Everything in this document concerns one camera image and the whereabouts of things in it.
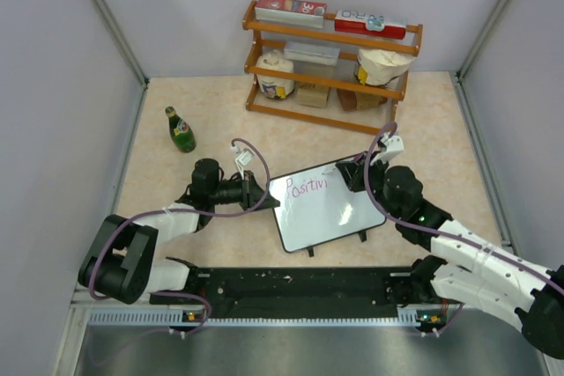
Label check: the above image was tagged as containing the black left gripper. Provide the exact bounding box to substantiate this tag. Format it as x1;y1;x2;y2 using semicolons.
210;170;279;212

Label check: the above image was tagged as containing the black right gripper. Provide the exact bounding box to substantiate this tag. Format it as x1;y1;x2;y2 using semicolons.
338;151;402;219

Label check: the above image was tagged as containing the white marker pen magenta cap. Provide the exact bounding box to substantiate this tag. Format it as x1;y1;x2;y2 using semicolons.
322;151;367;175

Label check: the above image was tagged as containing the white whiteboard black frame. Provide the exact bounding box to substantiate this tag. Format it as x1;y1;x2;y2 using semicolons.
269;161;386;253

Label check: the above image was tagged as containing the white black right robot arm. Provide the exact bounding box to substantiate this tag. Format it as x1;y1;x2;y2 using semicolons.
336;159;563;359

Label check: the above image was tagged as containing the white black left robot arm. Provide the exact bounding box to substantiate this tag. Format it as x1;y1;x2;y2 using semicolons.
78;159;280;304

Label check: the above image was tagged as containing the brown bread package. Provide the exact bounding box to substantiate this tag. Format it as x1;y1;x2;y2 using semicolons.
337;89;387;112

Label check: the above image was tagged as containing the tan cardboard box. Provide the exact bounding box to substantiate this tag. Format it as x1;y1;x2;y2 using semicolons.
297;82;330;108

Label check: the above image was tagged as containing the orange wooden shelf rack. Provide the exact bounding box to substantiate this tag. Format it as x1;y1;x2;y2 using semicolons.
242;0;423;135

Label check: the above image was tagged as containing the white wrapped jar right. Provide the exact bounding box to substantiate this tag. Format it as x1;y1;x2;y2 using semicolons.
354;48;415;86

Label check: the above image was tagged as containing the green glass bottle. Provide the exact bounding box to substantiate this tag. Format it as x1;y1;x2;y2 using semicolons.
165;106;197;153

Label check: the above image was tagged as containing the clear plastic container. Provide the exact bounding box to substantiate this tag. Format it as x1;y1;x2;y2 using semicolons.
284;41;340;78

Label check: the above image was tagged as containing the red white box right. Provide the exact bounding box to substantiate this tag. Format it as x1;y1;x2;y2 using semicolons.
334;10;407;40

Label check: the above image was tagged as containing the red white box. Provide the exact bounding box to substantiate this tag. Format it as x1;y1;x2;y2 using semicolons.
255;0;327;29
334;10;407;40

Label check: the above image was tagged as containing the red white box left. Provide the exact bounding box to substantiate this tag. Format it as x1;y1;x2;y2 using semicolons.
255;0;327;29

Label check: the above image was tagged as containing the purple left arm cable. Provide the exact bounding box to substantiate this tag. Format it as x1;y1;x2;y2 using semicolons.
87;137;271;335

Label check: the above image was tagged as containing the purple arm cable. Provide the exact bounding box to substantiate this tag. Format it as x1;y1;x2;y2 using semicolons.
87;137;271;335
363;122;564;298

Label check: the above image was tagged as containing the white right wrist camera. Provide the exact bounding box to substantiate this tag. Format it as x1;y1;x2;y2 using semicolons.
372;135;404;164

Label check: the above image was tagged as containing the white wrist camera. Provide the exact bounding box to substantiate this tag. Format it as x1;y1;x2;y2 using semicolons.
372;135;404;164
231;144;255;180

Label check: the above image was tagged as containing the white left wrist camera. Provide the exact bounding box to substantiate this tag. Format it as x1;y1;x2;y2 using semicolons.
231;144;255;180

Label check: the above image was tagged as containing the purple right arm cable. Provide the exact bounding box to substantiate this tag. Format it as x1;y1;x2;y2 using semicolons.
363;122;564;298

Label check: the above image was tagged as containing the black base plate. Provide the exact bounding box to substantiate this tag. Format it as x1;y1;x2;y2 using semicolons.
149;266;446;319

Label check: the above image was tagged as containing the grey slotted cable duct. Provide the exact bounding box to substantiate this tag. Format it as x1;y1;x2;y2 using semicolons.
88;308;440;328

